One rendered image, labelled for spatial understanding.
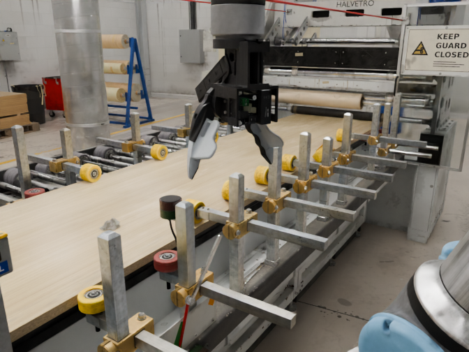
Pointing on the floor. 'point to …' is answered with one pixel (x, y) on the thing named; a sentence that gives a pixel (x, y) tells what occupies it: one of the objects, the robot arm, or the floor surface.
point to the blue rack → (131, 88)
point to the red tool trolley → (54, 94)
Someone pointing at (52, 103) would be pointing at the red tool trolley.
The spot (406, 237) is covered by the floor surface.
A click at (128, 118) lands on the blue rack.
